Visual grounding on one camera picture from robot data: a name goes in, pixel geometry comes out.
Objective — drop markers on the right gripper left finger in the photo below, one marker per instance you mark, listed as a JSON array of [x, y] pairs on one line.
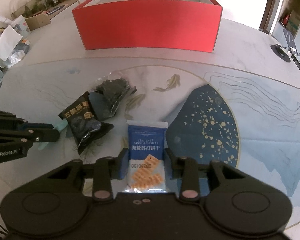
[[105, 170]]

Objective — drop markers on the blue cracker packet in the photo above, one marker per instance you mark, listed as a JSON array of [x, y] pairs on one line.
[[146, 172]]

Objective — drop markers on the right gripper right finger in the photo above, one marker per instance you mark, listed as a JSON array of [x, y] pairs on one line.
[[182, 175]]

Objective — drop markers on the white paper sheet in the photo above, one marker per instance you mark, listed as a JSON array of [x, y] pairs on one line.
[[8, 41]]

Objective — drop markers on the white sideboard cabinet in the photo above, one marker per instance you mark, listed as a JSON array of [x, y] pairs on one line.
[[65, 5]]

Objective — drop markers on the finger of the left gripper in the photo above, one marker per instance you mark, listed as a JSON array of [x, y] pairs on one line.
[[35, 135], [9, 121]]

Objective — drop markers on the red cardboard box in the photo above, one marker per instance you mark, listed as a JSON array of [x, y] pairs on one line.
[[175, 24]]

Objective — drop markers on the clear bag dark contents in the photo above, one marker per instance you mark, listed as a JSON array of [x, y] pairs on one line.
[[107, 93]]

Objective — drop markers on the crumpled plastic bag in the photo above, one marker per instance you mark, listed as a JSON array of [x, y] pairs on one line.
[[17, 54]]

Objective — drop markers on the mint green silicone stick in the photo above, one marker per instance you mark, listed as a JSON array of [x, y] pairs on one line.
[[61, 125]]

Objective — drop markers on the black snack packet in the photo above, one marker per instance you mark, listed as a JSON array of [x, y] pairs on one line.
[[84, 123]]

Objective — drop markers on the brown cardboard box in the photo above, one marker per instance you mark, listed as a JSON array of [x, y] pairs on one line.
[[37, 21]]

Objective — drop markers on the black phone stand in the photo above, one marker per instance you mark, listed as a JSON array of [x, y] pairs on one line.
[[284, 52]]

